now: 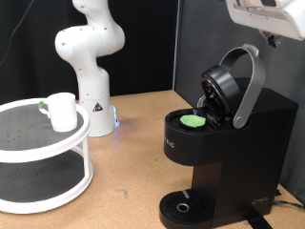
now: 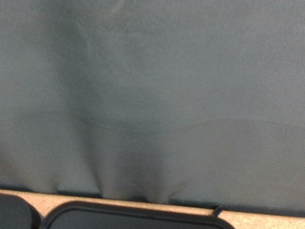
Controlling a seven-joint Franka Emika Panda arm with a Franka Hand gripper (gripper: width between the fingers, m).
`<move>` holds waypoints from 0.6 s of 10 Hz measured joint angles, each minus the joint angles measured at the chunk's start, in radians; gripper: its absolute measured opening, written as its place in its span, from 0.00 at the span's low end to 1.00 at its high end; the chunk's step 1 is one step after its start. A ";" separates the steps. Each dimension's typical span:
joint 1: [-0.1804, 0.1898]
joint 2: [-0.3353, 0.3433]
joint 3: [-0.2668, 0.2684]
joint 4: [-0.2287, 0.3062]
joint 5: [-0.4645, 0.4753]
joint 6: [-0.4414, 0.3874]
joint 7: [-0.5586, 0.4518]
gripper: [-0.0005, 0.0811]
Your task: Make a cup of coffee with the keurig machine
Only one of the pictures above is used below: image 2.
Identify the grey fabric backdrop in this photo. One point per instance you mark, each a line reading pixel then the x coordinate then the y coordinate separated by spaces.
pixel 158 79

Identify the black Keurig coffee machine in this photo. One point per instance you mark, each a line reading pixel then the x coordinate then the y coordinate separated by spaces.
pixel 127 219

